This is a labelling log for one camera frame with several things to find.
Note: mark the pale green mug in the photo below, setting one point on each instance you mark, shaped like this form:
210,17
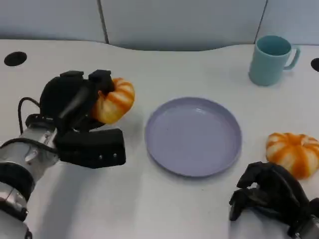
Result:
266,67

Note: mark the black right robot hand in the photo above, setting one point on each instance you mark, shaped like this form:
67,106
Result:
276,189

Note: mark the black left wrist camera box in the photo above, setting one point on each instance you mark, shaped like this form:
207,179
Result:
94,147

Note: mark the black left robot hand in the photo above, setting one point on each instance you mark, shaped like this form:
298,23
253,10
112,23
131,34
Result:
62,94

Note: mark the orange and white bread roll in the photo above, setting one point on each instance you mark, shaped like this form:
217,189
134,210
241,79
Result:
119,99
294,154

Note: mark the lilac plate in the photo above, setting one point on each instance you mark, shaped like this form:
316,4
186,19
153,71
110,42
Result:
192,139

